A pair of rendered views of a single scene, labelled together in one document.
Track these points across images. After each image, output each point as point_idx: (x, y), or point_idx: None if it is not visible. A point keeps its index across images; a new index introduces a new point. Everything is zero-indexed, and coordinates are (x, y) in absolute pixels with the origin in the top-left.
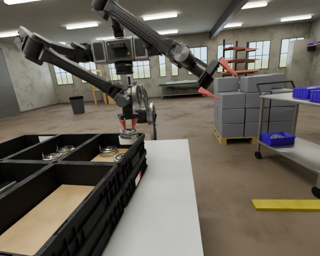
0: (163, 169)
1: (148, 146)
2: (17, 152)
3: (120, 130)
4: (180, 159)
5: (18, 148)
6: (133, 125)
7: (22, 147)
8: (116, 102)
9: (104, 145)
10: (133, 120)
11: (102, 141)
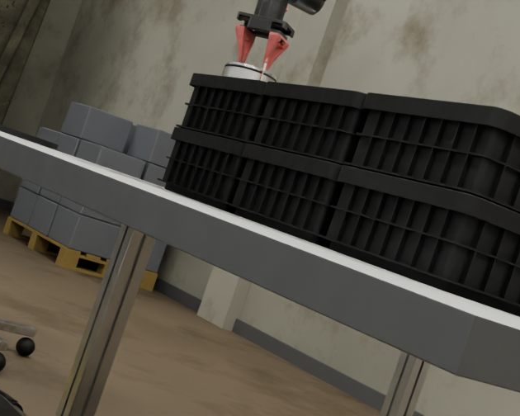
0: (146, 182)
1: (2, 133)
2: None
3: (264, 68)
4: (73, 156)
5: None
6: (248, 53)
7: (506, 182)
8: (323, 4)
9: (249, 126)
10: (250, 39)
11: (262, 112)
